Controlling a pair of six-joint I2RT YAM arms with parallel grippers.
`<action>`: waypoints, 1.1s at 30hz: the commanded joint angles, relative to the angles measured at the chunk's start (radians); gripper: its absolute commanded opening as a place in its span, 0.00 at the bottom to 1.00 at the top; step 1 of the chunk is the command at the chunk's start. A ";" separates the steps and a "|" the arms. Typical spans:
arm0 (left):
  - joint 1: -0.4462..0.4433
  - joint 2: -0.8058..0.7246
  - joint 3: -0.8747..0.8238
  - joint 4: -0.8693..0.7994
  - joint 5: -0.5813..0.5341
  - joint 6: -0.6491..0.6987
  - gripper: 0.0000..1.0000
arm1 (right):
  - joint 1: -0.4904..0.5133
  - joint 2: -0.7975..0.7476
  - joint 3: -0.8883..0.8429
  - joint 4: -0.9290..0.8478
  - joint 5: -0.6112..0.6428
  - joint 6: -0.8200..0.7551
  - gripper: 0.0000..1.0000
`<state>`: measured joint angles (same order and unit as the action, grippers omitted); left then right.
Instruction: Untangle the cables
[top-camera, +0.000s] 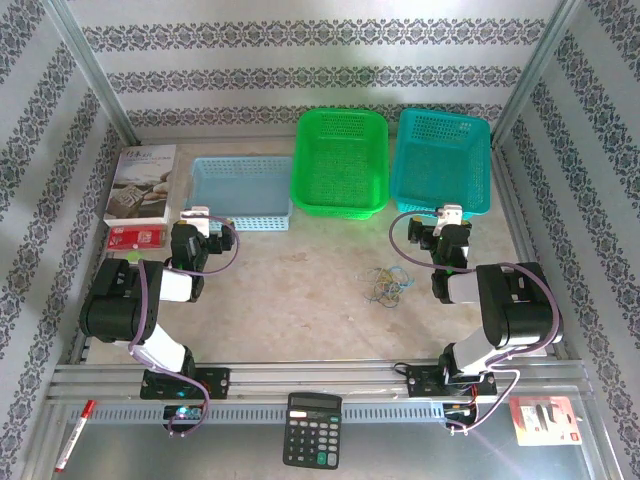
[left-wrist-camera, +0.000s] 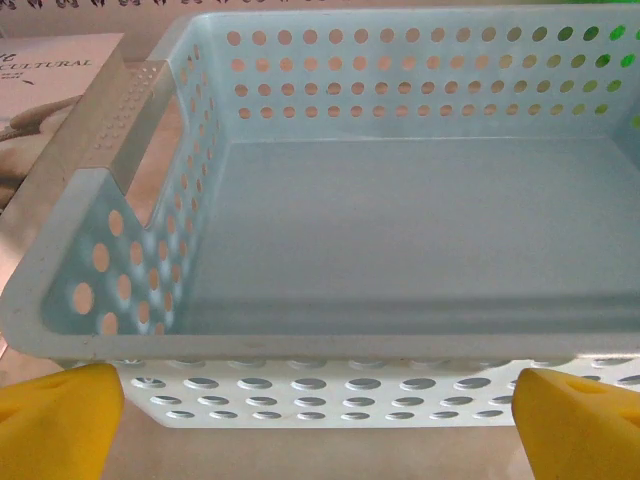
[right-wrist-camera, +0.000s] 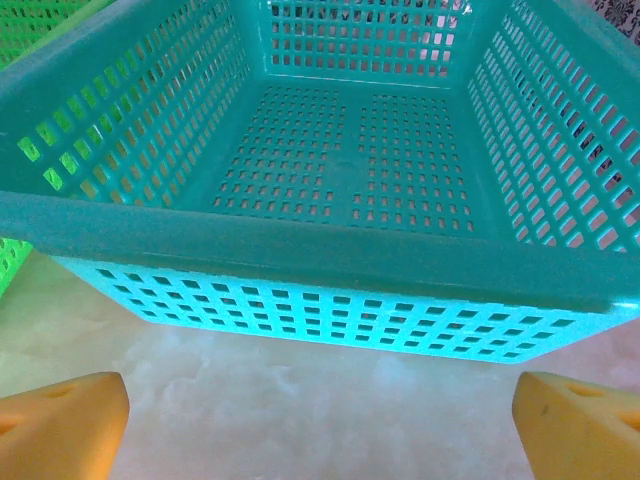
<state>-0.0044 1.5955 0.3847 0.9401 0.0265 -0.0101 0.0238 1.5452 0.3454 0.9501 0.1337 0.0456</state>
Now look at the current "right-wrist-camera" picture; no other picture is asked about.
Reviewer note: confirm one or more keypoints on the green plastic basket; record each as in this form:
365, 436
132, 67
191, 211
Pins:
30, 25

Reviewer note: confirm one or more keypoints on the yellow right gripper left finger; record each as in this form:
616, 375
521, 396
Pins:
60, 430

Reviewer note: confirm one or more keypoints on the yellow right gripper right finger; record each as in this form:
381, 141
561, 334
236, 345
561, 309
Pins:
580, 435

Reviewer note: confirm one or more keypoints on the teal plastic basket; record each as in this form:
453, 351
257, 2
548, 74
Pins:
300, 250

